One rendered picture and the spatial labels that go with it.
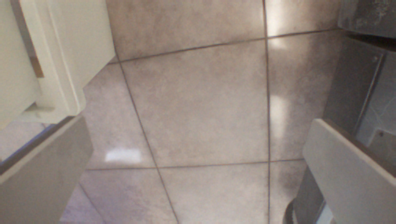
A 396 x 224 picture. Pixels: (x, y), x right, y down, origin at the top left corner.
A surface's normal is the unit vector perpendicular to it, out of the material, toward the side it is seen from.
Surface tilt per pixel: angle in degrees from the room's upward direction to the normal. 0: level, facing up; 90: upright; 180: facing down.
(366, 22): 67
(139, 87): 0
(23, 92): 96
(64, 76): 90
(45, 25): 90
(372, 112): 45
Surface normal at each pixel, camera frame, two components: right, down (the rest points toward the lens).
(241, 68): -0.12, 0.48
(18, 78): 1.00, -0.02
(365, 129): -0.79, 0.31
